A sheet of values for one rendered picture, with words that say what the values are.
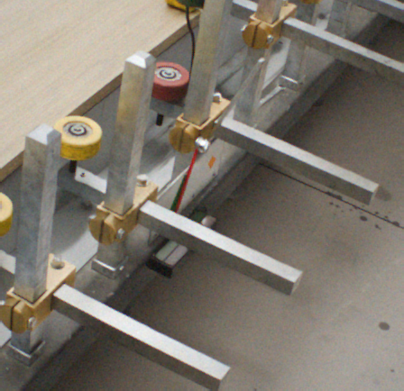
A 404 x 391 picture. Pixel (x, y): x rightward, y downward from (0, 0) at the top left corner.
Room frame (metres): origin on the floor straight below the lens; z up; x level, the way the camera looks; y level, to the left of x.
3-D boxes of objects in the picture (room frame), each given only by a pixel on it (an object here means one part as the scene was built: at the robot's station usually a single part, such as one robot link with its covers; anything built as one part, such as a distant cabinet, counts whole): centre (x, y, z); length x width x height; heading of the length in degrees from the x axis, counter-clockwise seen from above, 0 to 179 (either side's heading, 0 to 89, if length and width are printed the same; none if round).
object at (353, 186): (1.62, -0.08, 0.84); 0.43 x 0.03 x 0.04; 69
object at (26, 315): (1.18, 0.20, 0.81); 0.14 x 0.06 x 0.05; 159
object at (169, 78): (1.69, 0.10, 0.85); 0.08 x 0.08 x 0.11
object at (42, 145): (1.16, 0.21, 0.88); 0.04 x 0.04 x 0.48; 69
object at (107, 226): (1.41, 0.12, 0.81); 0.14 x 0.06 x 0.05; 159
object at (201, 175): (1.59, 0.02, 0.75); 0.26 x 0.01 x 0.10; 159
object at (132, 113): (1.39, 0.12, 0.87); 0.04 x 0.04 x 0.48; 69
